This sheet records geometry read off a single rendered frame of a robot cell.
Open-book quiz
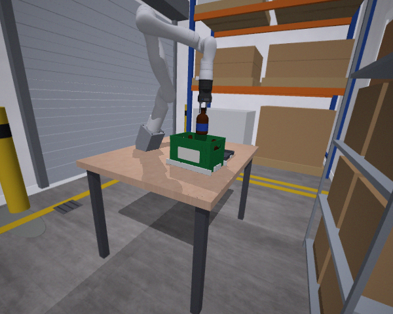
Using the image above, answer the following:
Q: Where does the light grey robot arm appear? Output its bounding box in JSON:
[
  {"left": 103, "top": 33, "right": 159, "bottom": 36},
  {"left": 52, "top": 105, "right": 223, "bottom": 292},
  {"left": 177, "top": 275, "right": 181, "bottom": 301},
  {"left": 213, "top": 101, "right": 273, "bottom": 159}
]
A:
[{"left": 136, "top": 5, "right": 217, "bottom": 133}]

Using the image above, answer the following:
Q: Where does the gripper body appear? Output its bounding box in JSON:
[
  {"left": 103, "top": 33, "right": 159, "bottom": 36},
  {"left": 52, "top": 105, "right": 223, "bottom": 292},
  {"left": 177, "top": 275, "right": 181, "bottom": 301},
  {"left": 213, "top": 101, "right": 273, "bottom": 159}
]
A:
[{"left": 195, "top": 69, "right": 213, "bottom": 103}]

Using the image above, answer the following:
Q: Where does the green plastic crate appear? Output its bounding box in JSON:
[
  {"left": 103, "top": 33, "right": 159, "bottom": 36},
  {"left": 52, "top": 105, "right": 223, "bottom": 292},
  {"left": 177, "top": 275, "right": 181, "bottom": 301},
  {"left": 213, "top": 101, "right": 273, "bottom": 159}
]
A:
[{"left": 170, "top": 131, "right": 226, "bottom": 172}]

